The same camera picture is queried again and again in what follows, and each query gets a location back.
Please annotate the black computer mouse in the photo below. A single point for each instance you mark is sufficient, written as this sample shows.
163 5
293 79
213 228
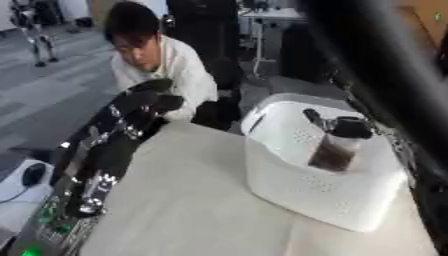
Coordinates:
33 174

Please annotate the white desk pad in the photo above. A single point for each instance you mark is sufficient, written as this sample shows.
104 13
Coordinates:
20 206

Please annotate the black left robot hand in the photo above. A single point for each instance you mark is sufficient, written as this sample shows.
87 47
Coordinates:
111 153

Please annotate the black cabinet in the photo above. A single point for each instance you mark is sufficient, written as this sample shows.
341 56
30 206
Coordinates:
306 53

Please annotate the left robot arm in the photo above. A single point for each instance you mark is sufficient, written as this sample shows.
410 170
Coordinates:
52 230

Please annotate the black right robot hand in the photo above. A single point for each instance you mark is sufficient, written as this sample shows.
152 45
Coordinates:
350 126

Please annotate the clear bottle with dark contents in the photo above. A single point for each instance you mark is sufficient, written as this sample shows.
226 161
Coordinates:
332 155

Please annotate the white plastic basket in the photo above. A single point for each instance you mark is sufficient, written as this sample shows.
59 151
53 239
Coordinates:
326 196

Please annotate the white background table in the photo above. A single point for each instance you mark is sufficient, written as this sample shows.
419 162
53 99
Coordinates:
271 20

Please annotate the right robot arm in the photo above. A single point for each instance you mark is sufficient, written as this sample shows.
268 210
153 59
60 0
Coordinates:
396 73

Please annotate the black office chair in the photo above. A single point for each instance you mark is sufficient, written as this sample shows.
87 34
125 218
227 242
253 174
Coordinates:
204 36

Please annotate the person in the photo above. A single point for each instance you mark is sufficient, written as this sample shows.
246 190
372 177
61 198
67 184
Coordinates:
175 73

